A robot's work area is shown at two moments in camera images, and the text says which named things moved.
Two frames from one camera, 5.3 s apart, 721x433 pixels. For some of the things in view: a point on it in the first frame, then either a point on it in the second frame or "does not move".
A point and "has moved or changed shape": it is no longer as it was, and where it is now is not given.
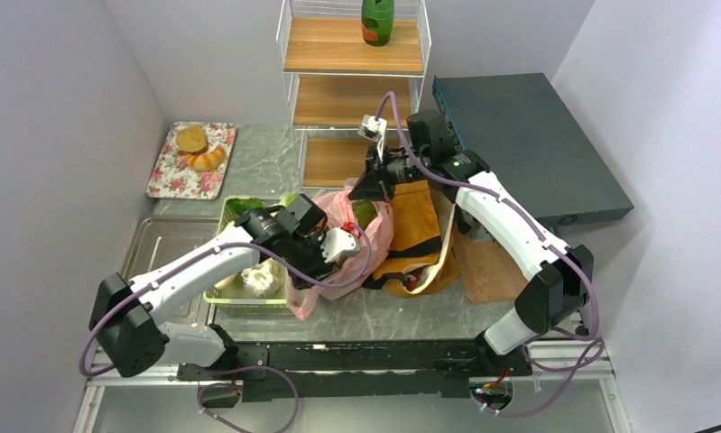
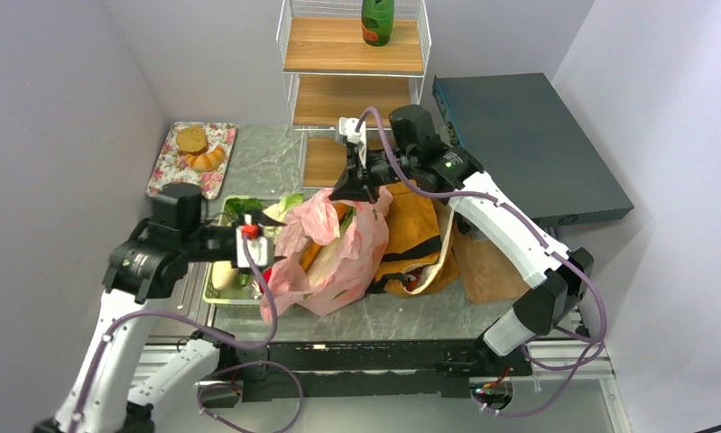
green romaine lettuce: (242, 206) does not move
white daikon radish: (226, 281) does not move
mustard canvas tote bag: (420, 260) does not move
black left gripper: (311, 262) → (229, 240)
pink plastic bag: (371, 222) has moved or changed shape
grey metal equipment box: (521, 130) does not move
